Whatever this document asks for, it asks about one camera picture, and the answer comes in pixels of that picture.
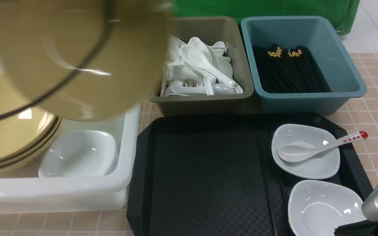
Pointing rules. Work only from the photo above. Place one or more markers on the black plastic serving tray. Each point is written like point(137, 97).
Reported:
point(213, 175)

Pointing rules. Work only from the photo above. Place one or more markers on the top white soup spoon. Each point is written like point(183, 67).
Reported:
point(195, 58)

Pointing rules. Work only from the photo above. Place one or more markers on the bottom stacked tan bowl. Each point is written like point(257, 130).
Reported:
point(32, 154)

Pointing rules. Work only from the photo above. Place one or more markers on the white side dish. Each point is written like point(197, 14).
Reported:
point(317, 208)
point(321, 166)

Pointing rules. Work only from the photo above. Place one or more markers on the middle stacked tan bowl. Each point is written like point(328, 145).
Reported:
point(16, 153)

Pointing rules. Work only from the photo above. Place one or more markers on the green cloth backdrop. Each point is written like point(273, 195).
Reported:
point(340, 13)

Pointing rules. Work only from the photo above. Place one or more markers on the bundle of black chopsticks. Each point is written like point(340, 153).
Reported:
point(289, 70)

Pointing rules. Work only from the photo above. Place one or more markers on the white spoon red handle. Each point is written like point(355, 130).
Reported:
point(295, 154)

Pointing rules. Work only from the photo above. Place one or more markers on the tan noodle bowl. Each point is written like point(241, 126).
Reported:
point(86, 60)

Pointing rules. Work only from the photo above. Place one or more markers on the blue plastic chopstick bin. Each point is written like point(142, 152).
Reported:
point(317, 34)

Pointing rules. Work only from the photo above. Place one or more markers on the white dish in tub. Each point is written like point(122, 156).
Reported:
point(80, 153)

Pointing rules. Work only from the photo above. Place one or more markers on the pile of white spoons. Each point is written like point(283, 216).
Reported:
point(183, 79)

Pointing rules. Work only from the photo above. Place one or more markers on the large white plastic tub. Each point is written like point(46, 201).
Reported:
point(32, 195)

